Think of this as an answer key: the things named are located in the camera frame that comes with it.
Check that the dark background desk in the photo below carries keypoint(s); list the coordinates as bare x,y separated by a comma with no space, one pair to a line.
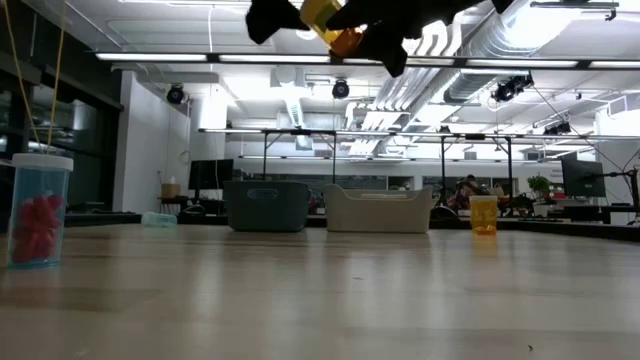
200,205

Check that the long ceiling light bar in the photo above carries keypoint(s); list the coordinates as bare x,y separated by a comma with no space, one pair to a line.
150,57
225,130

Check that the brown cardboard box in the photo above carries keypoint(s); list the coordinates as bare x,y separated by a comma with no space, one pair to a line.
170,191

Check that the black hanging ceiling camera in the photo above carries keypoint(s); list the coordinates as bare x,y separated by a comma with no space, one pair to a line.
510,89
557,129
340,90
176,95

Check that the black metal rig frame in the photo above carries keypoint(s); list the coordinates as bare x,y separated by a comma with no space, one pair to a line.
475,136
300,132

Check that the green potted plant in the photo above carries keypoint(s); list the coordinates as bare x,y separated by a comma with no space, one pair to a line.
539,184

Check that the blue medicine bottle red pills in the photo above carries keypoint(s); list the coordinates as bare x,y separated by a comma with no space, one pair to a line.
40,225

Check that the orange medicine bottle white cap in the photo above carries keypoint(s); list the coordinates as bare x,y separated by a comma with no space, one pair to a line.
483,215
320,15

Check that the black computer monitor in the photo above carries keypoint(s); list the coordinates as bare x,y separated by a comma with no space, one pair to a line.
582,177
210,175

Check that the silver ceiling air duct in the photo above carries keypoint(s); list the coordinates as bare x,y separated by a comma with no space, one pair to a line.
475,80

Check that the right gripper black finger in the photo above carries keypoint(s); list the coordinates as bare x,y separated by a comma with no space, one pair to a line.
390,30
272,15

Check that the teal plastic bin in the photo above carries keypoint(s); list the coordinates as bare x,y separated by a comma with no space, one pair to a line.
265,212

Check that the white plastic bin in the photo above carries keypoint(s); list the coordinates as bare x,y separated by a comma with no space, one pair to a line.
377,215

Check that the black overhead bar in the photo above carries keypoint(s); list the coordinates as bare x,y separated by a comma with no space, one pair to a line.
575,4

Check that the person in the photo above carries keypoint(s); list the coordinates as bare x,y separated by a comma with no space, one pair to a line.
470,189

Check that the black aluminium table frame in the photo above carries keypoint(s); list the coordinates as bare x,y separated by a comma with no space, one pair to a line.
550,227

